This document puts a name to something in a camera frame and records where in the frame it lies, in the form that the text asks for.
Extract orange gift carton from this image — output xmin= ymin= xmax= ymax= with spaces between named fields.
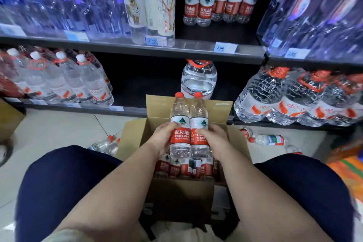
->
xmin=326 ymin=137 xmax=363 ymax=203

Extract person's left forearm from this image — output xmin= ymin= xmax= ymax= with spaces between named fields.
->
xmin=52 ymin=141 xmax=168 ymax=242

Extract person's left leg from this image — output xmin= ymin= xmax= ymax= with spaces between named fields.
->
xmin=16 ymin=144 xmax=124 ymax=242

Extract brown cardboard box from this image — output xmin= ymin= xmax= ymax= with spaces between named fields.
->
xmin=115 ymin=94 xmax=253 ymax=225

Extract person's right hand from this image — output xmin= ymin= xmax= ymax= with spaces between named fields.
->
xmin=195 ymin=123 xmax=230 ymax=163

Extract open cardboard carton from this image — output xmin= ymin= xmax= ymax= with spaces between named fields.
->
xmin=0 ymin=98 xmax=26 ymax=143

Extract row of blue-tinted bottles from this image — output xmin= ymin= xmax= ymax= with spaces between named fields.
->
xmin=256 ymin=0 xmax=363 ymax=61
xmin=0 ymin=0 xmax=131 ymax=38

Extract large red-handled water jug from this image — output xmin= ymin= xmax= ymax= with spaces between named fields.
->
xmin=181 ymin=59 xmax=218 ymax=100

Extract person's right leg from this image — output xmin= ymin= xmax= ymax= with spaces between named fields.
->
xmin=224 ymin=153 xmax=357 ymax=242

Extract person's pale shirt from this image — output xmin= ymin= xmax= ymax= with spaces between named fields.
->
xmin=42 ymin=220 xmax=230 ymax=242

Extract person's leg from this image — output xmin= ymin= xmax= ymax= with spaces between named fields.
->
xmin=224 ymin=153 xmax=357 ymax=242
xmin=16 ymin=144 xmax=124 ymax=242

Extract large jugs group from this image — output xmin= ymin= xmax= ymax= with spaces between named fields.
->
xmin=233 ymin=66 xmax=363 ymax=127

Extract person's right forearm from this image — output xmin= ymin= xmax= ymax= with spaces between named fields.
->
xmin=211 ymin=148 xmax=334 ymax=242

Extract person's left hand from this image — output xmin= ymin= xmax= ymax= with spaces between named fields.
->
xmin=147 ymin=121 xmax=182 ymax=160

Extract red-label water bottles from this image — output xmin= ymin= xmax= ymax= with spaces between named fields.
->
xmin=153 ymin=152 xmax=219 ymax=180

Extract cluster of white-capped print bottles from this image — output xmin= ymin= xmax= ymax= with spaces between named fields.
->
xmin=122 ymin=0 xmax=176 ymax=48

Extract large bottles group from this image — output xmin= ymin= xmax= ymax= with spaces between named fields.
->
xmin=0 ymin=47 xmax=115 ymax=106

